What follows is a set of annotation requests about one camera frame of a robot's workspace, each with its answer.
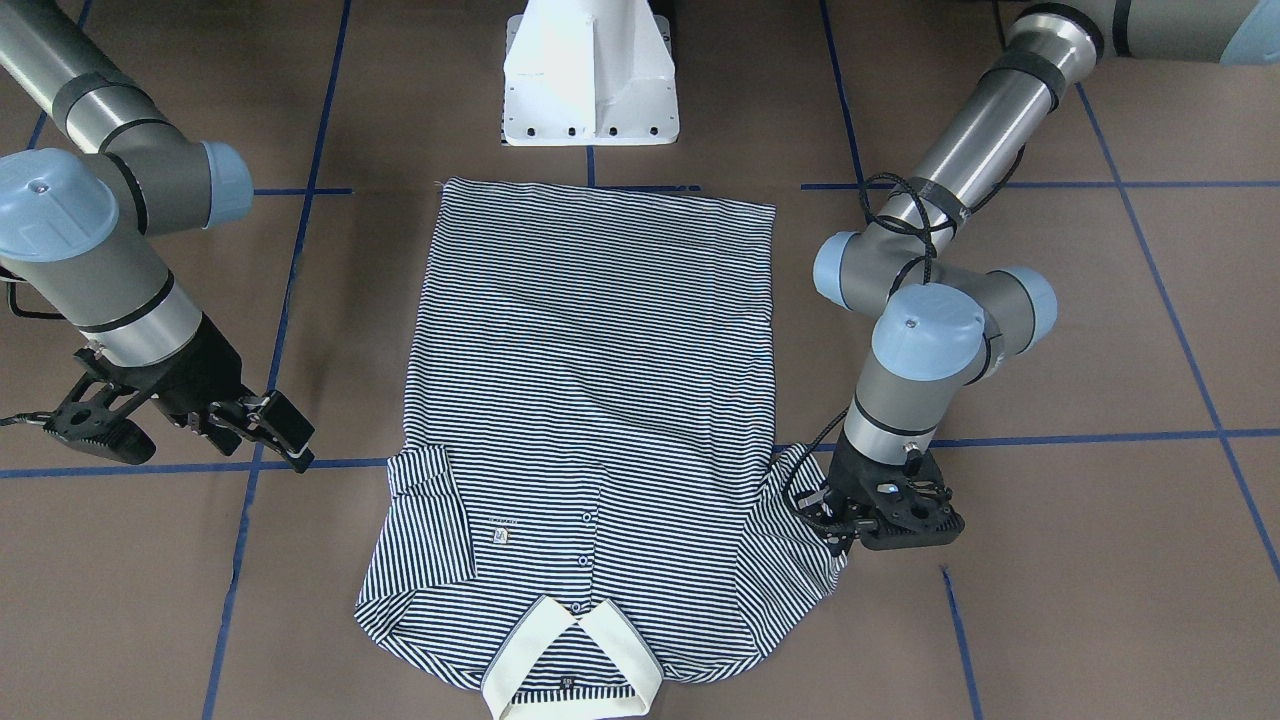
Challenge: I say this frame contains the blue white striped polo shirt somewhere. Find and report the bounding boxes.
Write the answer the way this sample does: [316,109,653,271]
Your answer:
[355,178,845,719]

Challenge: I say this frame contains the white pedestal column base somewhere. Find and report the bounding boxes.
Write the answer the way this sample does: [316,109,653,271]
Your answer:
[500,1,681,147]

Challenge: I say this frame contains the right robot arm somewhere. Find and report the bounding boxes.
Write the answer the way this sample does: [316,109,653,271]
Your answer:
[1,1,314,473]

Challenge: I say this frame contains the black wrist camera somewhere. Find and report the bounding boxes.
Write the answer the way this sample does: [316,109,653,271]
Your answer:
[858,480,966,551]
[38,347,156,465]

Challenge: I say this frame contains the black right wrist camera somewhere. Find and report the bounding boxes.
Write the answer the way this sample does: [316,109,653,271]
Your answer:
[38,347,156,465]

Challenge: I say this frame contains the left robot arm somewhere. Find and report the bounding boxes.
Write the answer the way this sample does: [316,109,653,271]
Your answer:
[785,1,1277,557]

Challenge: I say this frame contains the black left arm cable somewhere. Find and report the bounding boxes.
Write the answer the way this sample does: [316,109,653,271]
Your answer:
[780,172,1030,521]

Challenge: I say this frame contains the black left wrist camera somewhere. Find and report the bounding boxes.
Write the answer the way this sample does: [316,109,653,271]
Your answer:
[858,480,966,551]

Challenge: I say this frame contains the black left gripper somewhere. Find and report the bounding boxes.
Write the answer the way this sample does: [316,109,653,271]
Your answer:
[800,433,941,557]

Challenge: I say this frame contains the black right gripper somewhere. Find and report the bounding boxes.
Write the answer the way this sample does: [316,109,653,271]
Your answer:
[131,315,315,474]

